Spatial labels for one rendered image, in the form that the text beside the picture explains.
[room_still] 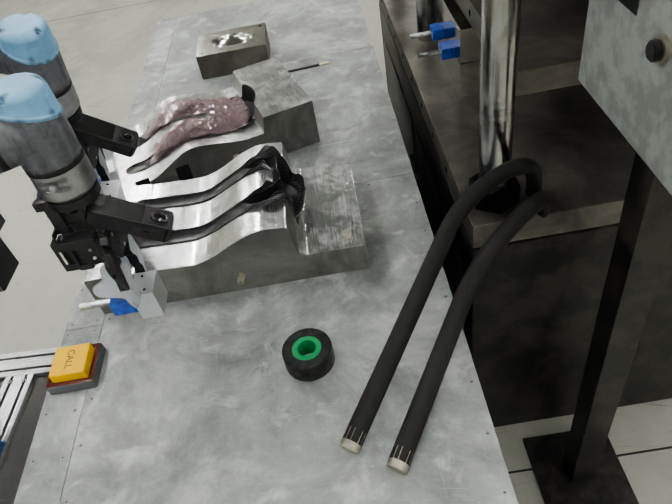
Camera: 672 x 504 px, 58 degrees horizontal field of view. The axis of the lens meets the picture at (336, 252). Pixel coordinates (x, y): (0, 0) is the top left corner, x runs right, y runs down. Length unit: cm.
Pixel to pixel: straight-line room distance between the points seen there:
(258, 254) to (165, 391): 27
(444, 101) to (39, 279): 183
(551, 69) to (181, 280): 75
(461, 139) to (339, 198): 38
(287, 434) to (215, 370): 18
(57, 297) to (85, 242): 172
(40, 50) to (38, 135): 25
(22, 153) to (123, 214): 15
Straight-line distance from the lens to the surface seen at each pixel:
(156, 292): 97
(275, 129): 139
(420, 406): 87
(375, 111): 152
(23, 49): 102
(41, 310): 259
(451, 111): 152
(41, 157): 81
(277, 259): 107
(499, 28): 102
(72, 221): 90
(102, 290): 95
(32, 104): 79
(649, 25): 84
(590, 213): 126
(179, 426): 99
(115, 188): 123
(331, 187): 119
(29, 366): 207
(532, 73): 115
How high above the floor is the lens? 159
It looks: 44 degrees down
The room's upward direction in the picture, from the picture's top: 12 degrees counter-clockwise
